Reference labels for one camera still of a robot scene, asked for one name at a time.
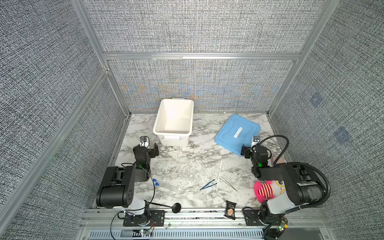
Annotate pink white plush toy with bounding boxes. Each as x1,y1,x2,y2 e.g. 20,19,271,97
254,181,286,203

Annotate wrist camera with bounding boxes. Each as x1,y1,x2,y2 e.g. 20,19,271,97
140,136,150,148
252,136,261,147

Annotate silver metal tweezers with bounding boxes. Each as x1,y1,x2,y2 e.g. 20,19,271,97
220,177,237,192

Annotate black snack packet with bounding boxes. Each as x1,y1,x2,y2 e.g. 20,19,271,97
224,200,237,220

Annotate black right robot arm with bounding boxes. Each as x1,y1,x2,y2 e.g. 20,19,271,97
241,136,331,240

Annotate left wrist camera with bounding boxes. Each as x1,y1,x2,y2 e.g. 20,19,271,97
140,136,150,148

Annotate blue plastic tweezers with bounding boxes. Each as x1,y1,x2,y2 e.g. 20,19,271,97
201,180,217,190

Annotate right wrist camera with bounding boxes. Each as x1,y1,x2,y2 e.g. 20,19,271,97
252,136,261,147

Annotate aluminium front rail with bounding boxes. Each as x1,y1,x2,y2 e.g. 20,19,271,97
75,208,337,240

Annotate black long handled spoon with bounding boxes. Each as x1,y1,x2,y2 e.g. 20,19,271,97
150,202,182,214

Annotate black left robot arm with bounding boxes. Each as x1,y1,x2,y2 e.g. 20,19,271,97
96,144,159,227

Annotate blue capped test tube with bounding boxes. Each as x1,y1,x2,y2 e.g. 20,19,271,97
153,180,182,193
153,179,177,189

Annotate white plastic storage bin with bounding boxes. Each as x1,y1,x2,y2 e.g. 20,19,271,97
153,99,194,148

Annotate blue plastic bin lid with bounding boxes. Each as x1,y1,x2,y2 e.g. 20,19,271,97
215,114,261,156

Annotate white glass stirring rod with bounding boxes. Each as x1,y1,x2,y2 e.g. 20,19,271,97
215,160,223,192

